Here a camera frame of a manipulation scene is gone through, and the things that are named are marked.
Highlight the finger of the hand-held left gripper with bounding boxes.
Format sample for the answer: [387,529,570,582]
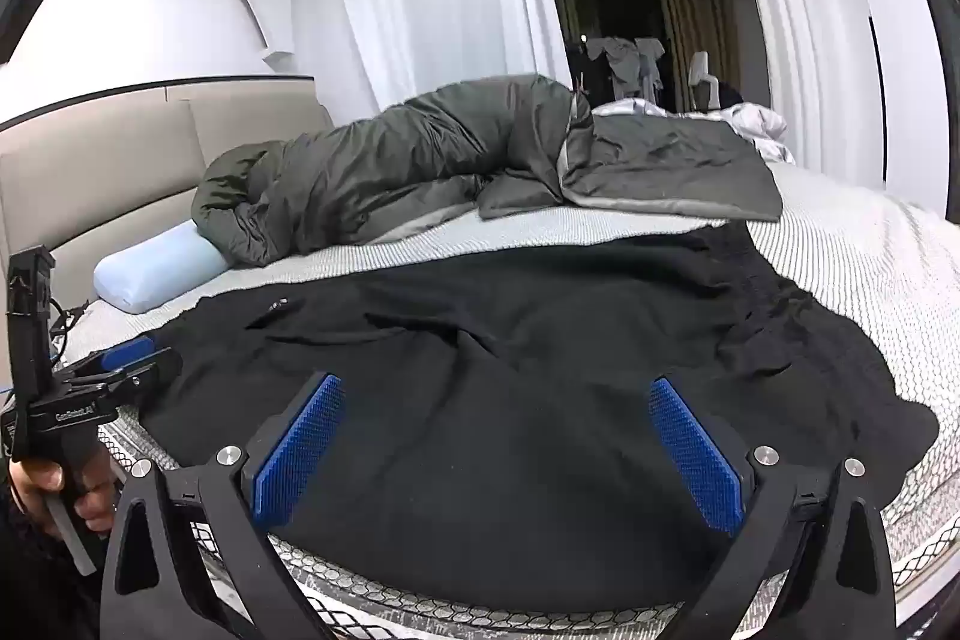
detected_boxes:
[82,347,185,420]
[56,334,162,386]

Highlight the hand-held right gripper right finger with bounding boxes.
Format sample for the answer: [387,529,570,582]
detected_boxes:
[649,376,897,640]

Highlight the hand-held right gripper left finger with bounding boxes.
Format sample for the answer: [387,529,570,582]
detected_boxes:
[100,372,346,640]

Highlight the black pants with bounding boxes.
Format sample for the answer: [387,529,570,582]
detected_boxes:
[139,220,942,615]

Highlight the person's left hand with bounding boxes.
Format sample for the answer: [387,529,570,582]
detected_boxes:
[9,458,117,540]

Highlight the light blue pillow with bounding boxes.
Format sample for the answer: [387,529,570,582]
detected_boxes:
[94,220,233,315]

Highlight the beige padded headboard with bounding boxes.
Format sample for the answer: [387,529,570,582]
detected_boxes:
[0,76,335,371]

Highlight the bed with hexagon-patterned sheet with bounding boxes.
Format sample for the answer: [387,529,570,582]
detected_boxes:
[60,160,960,640]

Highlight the white crumpled bedsheet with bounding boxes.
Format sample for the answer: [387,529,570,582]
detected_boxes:
[592,98,796,165]

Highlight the white chair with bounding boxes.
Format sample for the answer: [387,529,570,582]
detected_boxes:
[688,51,725,112]

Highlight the grey clothes on chair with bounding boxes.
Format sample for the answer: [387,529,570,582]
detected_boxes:
[585,36,668,105]

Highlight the brown curtain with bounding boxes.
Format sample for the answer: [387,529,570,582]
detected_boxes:
[651,0,732,112]

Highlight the black cable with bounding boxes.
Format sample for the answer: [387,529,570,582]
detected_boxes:
[49,302,95,342]

